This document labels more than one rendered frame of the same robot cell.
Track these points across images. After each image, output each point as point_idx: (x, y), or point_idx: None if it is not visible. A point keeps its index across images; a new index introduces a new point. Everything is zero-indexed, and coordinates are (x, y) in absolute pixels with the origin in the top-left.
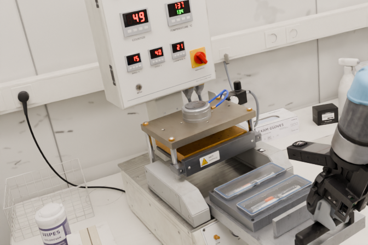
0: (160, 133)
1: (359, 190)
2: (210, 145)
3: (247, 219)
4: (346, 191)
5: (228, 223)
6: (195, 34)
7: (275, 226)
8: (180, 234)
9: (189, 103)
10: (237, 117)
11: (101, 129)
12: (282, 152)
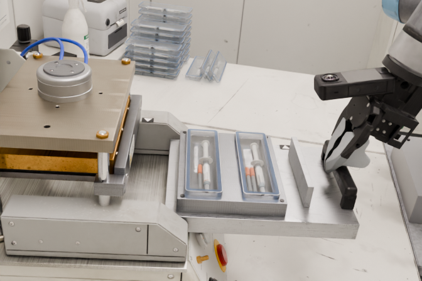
0: (53, 133)
1: (418, 106)
2: (120, 130)
3: (275, 202)
4: (403, 113)
5: (233, 226)
6: None
7: (311, 194)
8: None
9: (47, 67)
10: (130, 75)
11: None
12: (171, 114)
